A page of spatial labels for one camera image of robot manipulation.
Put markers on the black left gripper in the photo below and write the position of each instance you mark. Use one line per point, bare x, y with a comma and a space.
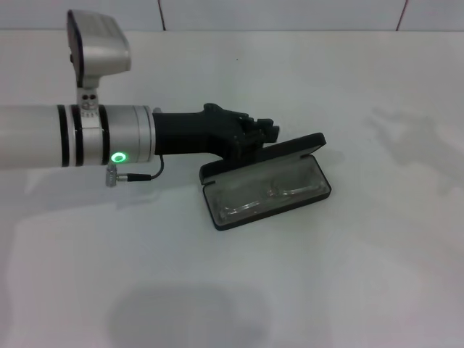
188, 134

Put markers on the black glasses case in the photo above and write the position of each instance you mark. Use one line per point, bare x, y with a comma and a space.
290, 148

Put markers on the clear white glasses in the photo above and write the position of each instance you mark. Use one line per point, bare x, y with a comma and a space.
275, 192

